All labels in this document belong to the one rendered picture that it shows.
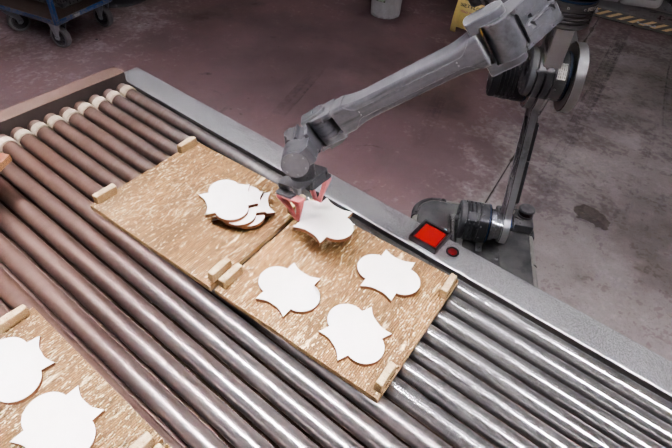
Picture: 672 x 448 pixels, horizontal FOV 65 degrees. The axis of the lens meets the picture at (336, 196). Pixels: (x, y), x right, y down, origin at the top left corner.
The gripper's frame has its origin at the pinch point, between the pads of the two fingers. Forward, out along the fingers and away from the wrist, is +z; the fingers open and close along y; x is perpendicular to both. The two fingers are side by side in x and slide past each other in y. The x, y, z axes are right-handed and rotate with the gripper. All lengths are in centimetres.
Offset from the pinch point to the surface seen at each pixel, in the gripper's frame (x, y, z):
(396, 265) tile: -20.8, 4.6, 11.1
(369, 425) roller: -34.6, -28.2, 18.0
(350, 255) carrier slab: -10.5, 1.3, 10.3
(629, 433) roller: -72, 0, 25
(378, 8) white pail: 182, 316, 46
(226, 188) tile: 22.5, -3.9, -0.7
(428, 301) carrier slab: -30.7, 1.2, 14.4
